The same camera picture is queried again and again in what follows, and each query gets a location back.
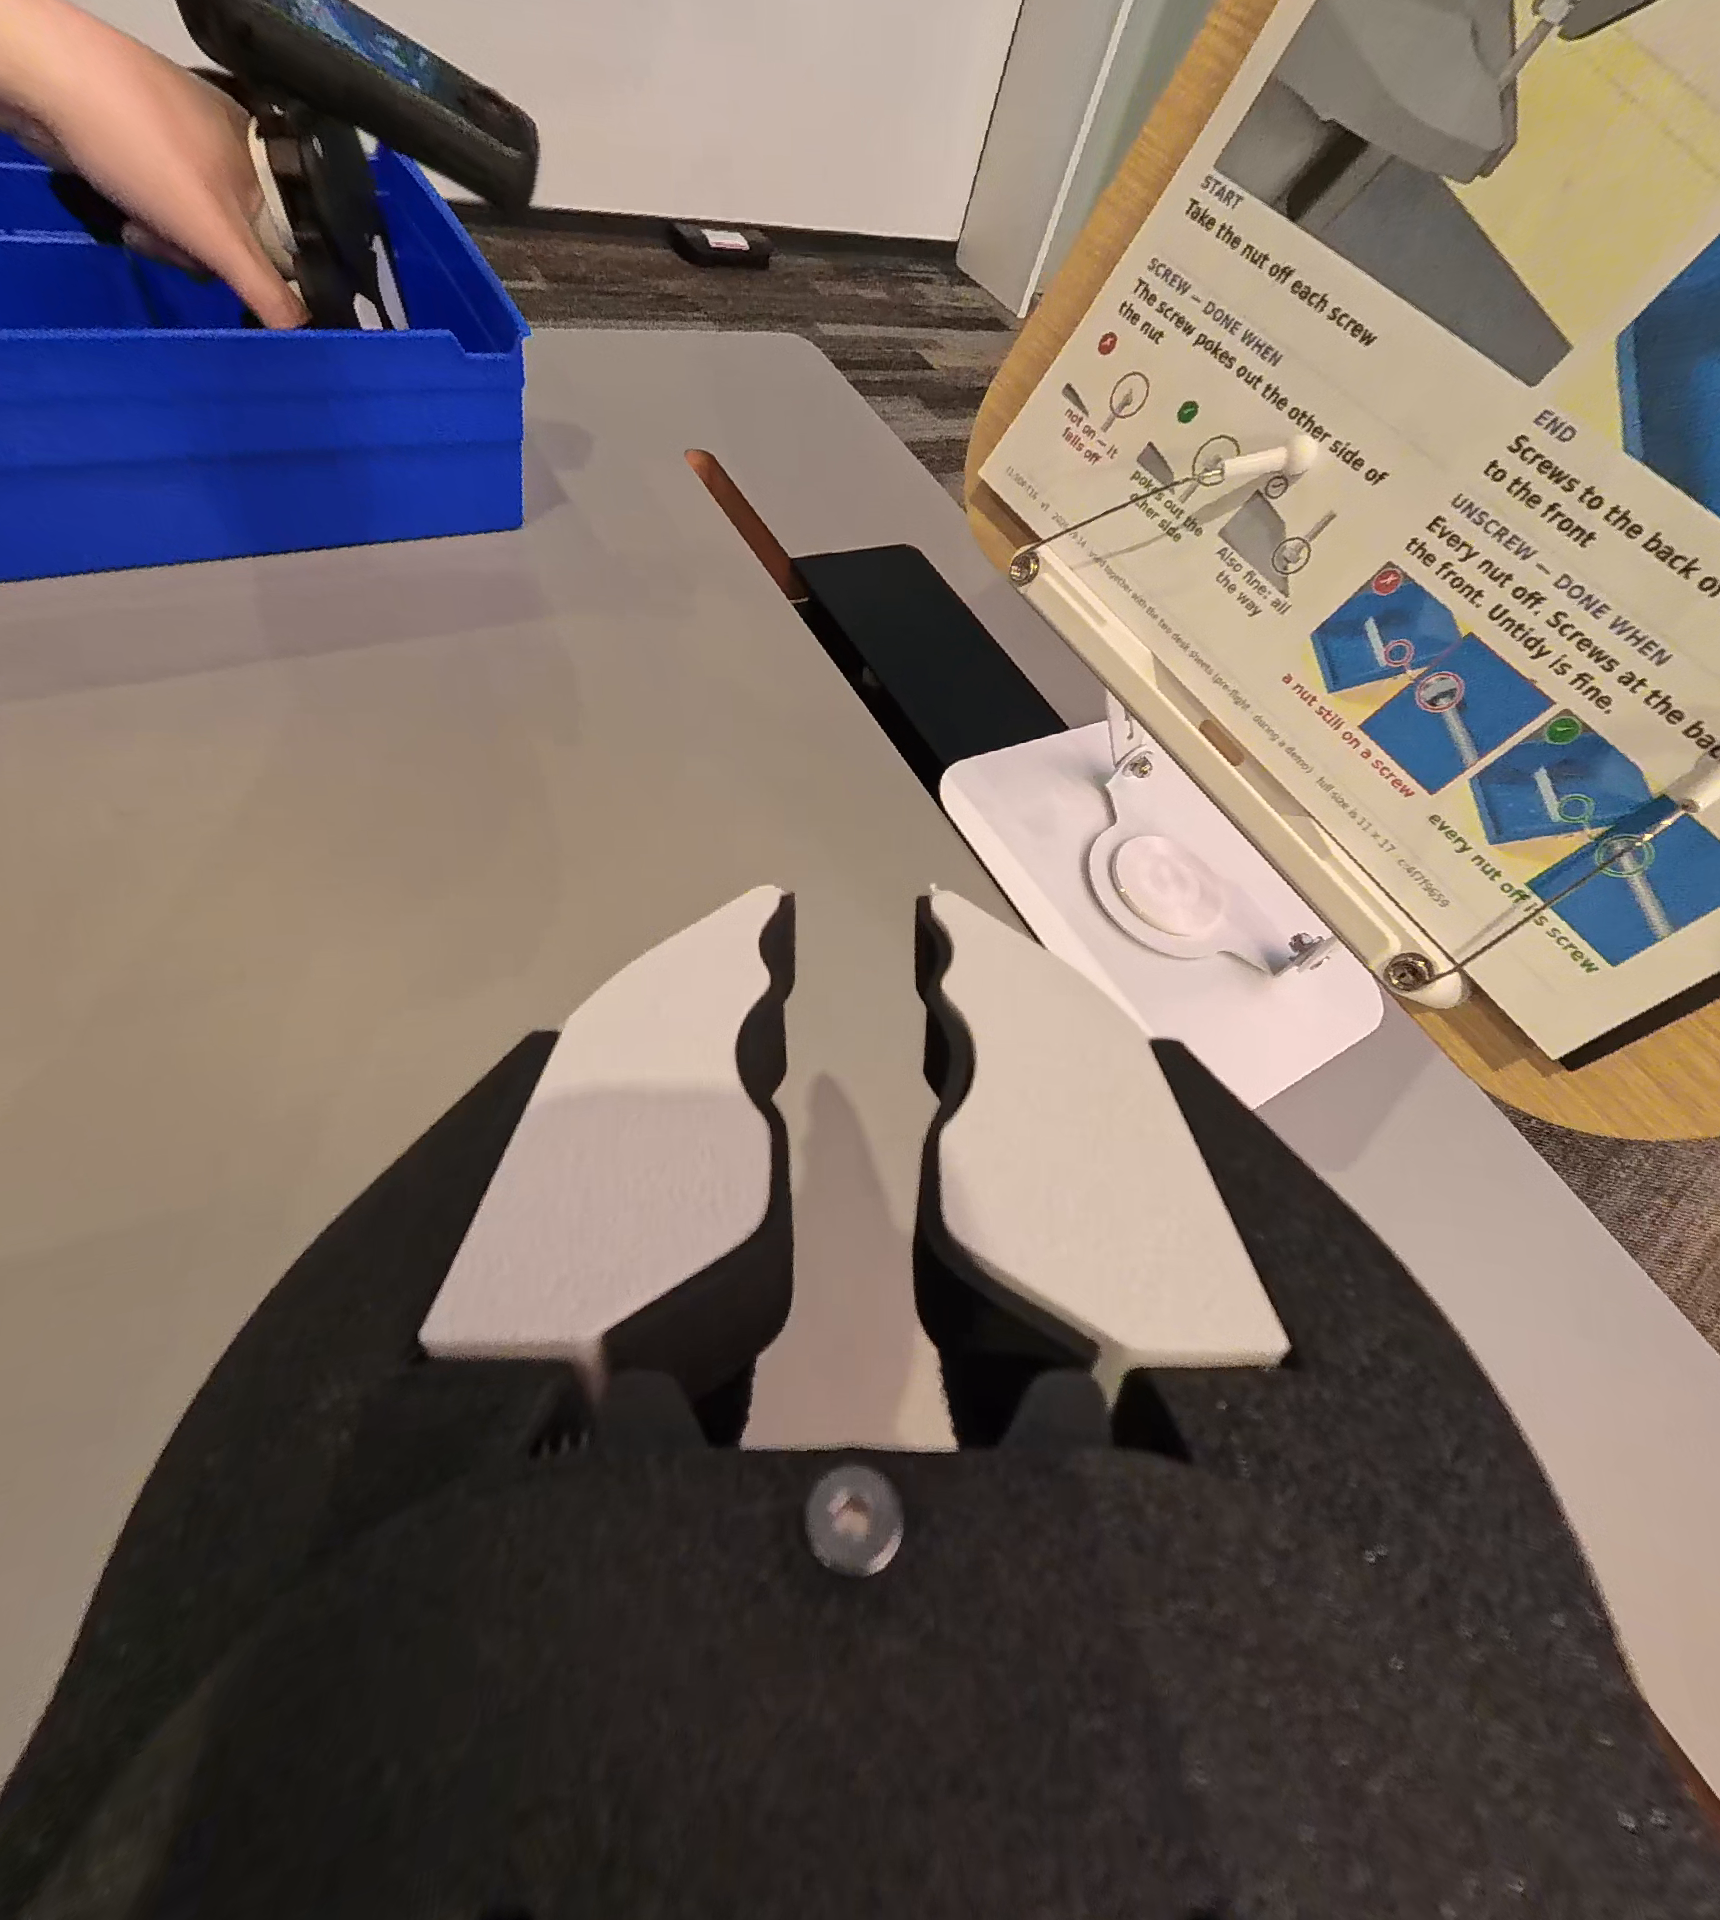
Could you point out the black floor device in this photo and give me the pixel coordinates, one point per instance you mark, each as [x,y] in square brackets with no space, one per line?
[720,241]

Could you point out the white sign stand base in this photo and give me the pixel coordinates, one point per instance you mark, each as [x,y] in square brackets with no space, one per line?
[1025,810]

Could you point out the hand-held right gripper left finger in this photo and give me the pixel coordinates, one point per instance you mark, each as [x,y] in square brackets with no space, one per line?
[605,1185]

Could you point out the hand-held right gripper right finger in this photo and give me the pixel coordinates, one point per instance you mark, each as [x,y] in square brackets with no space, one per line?
[1100,1185]

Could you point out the blue plastic bin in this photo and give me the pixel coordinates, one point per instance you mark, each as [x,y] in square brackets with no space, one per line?
[201,435]

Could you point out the grey desk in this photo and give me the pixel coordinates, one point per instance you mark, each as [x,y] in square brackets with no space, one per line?
[350,825]

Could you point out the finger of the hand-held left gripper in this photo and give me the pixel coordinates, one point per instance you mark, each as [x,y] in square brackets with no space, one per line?
[389,293]

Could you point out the instruction sign board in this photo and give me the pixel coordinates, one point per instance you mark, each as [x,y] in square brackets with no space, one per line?
[1475,375]

